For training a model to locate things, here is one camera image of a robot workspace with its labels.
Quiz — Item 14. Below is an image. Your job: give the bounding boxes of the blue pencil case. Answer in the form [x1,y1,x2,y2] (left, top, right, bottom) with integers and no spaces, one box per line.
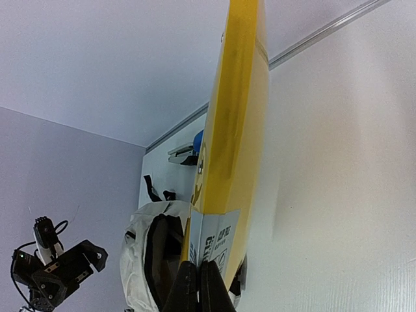
[192,130,204,154]

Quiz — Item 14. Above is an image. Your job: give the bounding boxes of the yellow paper folder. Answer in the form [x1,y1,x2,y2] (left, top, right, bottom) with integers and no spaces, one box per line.
[181,1,269,287]

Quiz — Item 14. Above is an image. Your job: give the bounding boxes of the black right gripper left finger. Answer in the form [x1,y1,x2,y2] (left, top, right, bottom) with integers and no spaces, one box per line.
[162,261,198,312]

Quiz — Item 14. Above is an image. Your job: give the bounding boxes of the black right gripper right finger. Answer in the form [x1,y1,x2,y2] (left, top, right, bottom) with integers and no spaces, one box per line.
[198,261,236,312]

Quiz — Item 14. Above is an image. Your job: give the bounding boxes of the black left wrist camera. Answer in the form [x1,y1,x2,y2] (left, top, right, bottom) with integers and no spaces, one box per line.
[33,216,69,265]

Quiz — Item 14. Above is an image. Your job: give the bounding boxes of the cream white backpack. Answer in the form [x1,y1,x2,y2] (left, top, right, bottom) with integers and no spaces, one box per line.
[120,188,252,311]

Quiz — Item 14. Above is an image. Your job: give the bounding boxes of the silver stapler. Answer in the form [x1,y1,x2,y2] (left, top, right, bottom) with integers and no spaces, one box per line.
[168,142,199,166]

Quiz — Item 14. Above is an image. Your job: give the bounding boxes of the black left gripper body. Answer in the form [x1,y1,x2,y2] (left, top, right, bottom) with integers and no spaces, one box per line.
[11,248,94,311]

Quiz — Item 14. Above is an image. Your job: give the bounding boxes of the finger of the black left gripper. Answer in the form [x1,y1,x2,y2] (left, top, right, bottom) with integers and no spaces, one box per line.
[60,240,108,272]

